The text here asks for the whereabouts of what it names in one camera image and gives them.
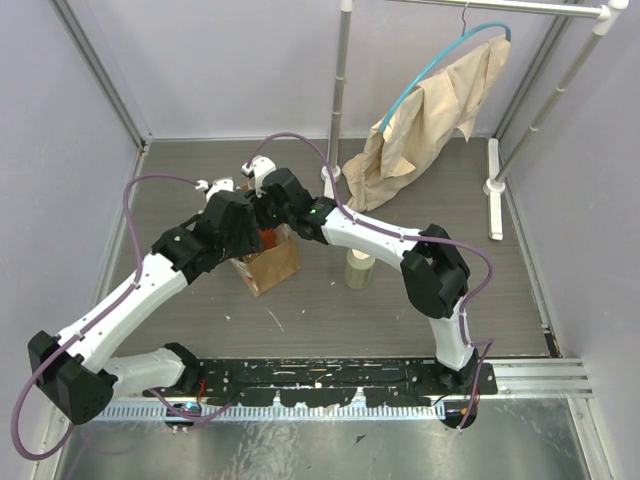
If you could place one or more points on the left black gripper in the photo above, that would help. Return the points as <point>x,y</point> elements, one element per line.
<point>248,232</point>

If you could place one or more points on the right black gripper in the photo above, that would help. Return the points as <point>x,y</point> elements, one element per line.
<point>263,218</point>

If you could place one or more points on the orange bottle blue pump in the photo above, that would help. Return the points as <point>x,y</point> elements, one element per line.
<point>269,238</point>

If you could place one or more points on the watermelon print canvas bag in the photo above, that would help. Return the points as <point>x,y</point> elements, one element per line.
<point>263,271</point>

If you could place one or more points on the olive green lotion bottle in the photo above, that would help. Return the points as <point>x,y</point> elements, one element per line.
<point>359,268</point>

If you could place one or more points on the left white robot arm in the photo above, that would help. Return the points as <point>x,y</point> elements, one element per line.
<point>76,368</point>

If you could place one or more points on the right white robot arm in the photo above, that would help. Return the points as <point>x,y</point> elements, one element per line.
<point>434,273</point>

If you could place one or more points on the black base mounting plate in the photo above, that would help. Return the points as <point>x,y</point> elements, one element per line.
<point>315,383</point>

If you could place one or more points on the beige shirt on hanger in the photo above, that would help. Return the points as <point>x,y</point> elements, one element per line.
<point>439,106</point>

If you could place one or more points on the teal clothes hanger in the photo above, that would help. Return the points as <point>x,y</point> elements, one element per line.
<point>465,35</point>

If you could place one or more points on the metal clothes rack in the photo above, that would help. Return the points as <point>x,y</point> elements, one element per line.
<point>494,187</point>

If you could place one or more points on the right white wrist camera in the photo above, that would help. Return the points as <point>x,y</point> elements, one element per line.
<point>256,171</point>

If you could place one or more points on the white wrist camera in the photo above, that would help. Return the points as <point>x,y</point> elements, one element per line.
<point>208,189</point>
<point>256,171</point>

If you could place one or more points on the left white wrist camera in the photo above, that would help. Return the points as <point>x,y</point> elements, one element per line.
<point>208,189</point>

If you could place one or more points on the aluminium frame post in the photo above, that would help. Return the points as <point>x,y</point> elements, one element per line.
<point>84,30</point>

